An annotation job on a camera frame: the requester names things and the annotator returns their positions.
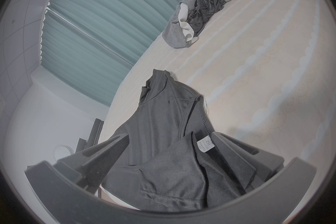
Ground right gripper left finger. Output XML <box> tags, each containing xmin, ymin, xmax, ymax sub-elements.
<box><xmin>54</xmin><ymin>134</ymin><xmax>130</xmax><ymax>192</ymax></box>

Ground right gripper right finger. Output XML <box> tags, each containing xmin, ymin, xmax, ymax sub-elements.
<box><xmin>211</xmin><ymin>132</ymin><xmax>286</xmax><ymax>195</ymax></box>

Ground black T-shirt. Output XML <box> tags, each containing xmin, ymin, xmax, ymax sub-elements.
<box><xmin>101</xmin><ymin>69</ymin><xmax>259</xmax><ymax>212</ymax></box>

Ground bed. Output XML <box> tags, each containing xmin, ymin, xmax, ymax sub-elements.
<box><xmin>97</xmin><ymin>0</ymin><xmax>336</xmax><ymax>211</ymax></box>

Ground pile of clothes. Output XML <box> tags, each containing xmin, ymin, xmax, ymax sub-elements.
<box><xmin>162</xmin><ymin>0</ymin><xmax>256</xmax><ymax>49</ymax></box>

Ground black chest of drawers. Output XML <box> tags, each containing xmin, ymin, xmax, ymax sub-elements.
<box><xmin>75</xmin><ymin>118</ymin><xmax>104</xmax><ymax>156</ymax></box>

